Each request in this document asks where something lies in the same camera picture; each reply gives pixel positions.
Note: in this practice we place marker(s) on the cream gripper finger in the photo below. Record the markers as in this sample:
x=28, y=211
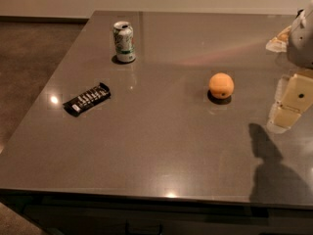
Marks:
x=280, y=120
x=281, y=87

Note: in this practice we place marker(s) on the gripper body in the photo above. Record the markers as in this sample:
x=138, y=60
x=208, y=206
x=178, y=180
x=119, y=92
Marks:
x=301, y=44

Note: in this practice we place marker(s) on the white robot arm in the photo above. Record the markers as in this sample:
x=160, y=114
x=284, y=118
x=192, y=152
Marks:
x=300, y=43

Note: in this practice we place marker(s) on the crumpled white wrapper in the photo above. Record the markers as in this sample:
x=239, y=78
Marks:
x=279, y=43

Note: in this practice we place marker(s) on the orange fruit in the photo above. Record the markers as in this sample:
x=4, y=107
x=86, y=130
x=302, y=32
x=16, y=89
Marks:
x=221, y=85

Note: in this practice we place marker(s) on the green white soda can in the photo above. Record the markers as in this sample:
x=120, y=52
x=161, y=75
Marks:
x=123, y=36

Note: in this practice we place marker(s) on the black snack bar wrapper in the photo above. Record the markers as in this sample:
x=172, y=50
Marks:
x=87, y=100

